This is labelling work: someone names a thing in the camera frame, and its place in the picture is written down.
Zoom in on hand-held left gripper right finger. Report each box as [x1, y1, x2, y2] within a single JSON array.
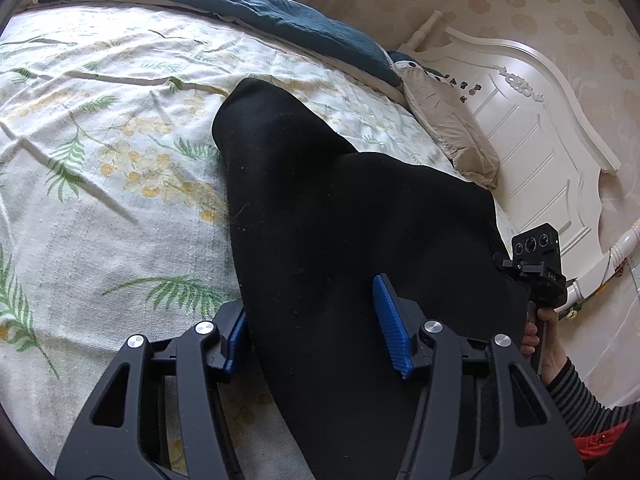
[[372, 273, 587, 480]]

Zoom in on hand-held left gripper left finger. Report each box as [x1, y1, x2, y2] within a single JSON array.
[[54, 300, 249, 480]]

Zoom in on black pants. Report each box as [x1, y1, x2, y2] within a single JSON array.
[[211, 77, 532, 480]]

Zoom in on person's right forearm striped sleeve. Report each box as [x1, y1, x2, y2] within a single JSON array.
[[545, 357, 634, 437]]

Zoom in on person's right hand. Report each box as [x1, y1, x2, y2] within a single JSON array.
[[519, 307, 570, 388]]

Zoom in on white carved headboard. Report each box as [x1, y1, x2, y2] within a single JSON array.
[[395, 10, 640, 307]]

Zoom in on beige pillow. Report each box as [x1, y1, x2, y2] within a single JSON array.
[[397, 62, 503, 191]]

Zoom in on person's red clothing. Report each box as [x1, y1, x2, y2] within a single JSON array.
[[572, 419, 632, 462]]

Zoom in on floral bed sheet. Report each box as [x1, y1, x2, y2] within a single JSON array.
[[0, 5, 517, 480]]

